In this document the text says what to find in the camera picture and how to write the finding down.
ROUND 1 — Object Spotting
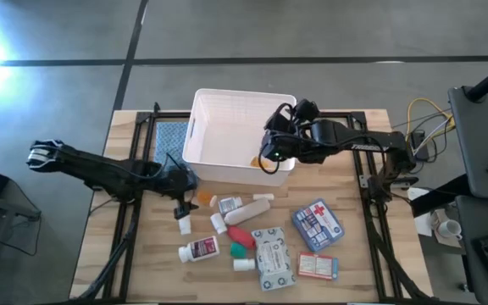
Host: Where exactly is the red bandage roll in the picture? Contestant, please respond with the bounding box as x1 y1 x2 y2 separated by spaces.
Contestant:
226 225 257 251

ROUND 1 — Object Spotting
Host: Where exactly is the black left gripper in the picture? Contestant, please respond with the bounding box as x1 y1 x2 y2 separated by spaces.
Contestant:
158 163 200 220

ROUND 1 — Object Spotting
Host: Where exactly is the black side desk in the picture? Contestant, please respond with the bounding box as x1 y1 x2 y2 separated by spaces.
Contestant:
446 84 488 202

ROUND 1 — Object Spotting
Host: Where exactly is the black metal table frame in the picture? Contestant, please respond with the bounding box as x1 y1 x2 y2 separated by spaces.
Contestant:
69 101 430 302

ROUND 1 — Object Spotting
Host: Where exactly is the blue patterned cloth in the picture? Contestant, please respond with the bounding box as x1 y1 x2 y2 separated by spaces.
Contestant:
153 121 190 167

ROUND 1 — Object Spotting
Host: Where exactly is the white plastic basket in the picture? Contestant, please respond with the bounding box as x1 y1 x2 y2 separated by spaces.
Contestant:
182 87 298 187

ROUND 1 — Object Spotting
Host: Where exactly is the blue first aid kit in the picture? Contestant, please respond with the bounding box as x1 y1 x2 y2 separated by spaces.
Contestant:
291 197 346 253

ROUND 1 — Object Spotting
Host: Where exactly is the long beige bandage roll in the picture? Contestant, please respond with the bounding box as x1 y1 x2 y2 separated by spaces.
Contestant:
224 197 271 226

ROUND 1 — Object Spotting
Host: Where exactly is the white paper sheet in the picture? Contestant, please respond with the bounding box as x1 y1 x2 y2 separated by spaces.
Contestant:
407 186 434 237

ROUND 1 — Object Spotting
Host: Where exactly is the white mug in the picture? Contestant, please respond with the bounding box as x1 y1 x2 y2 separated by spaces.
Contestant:
437 219 463 239

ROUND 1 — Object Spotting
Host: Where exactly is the black power adapter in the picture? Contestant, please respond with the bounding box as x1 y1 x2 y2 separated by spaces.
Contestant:
411 130 430 162

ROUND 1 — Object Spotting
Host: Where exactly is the orange pill bottle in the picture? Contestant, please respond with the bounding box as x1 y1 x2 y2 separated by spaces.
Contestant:
196 190 219 208

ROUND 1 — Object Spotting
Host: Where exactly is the white pill bottle maroon label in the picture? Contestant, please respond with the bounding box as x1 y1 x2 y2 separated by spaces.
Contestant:
178 236 221 264

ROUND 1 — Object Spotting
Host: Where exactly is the red medicine box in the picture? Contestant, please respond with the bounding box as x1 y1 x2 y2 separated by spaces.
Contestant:
297 251 339 281

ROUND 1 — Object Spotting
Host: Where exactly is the yellow cable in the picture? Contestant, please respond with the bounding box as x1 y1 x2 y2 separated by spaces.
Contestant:
405 97 457 153

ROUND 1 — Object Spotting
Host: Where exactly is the white cross-printed package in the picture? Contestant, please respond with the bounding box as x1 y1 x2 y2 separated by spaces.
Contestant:
251 226 297 292

